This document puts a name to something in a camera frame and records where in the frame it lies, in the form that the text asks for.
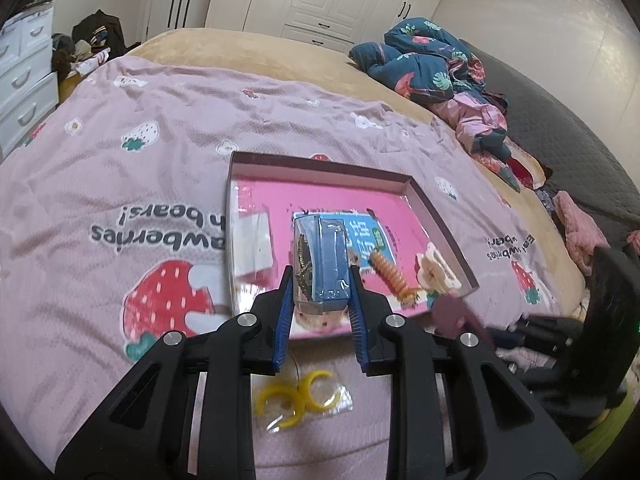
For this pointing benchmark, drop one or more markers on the pink fuzzy cloth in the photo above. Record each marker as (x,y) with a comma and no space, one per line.
(580,230)

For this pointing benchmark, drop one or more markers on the pile of clothes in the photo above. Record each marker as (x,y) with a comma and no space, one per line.
(82,62)

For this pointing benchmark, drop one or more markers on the green cloth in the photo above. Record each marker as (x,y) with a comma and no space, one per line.
(615,425)

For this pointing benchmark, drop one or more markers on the white wardrobe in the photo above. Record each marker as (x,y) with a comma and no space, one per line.
(325,0)

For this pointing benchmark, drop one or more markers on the white drawer cabinet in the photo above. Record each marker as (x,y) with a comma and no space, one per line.
(25,80)

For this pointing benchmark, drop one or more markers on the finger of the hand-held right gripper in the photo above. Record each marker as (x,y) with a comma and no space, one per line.
(545,332)

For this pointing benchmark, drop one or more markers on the brown shallow cardboard box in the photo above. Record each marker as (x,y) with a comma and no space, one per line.
(320,172)

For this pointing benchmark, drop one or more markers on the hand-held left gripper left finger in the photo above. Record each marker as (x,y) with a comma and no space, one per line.
(285,320)

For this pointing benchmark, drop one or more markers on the pink strawberry printed blanket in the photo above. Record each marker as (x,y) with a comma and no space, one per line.
(125,185)

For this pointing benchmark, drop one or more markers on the grey quilted headboard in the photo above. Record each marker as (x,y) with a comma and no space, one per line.
(575,135)

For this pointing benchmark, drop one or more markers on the small blue box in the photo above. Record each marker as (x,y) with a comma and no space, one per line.
(330,265)

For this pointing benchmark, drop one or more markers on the black patterned cloth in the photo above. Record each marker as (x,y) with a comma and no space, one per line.
(546,200)

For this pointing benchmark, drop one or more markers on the red floral pillow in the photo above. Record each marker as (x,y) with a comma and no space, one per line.
(525,170)

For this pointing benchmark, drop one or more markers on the pink book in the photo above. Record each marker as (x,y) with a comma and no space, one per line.
(390,210)

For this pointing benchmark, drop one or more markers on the yellow rings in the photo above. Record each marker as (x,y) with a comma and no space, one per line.
(270,392)

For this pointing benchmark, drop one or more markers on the dark blue floral quilt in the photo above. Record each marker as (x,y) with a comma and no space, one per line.
(415,70)

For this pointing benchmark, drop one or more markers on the clear plastic packet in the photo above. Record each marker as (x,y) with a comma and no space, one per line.
(252,245)

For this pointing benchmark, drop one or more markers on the black backpack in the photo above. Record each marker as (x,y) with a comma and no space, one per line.
(100,30)

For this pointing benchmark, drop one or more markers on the white door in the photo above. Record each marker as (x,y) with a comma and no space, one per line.
(160,0)

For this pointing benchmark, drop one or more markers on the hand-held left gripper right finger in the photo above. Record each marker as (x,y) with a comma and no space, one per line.
(357,325)

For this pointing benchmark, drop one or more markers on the white claw hair clip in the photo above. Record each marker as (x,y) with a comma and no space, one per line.
(435,270)

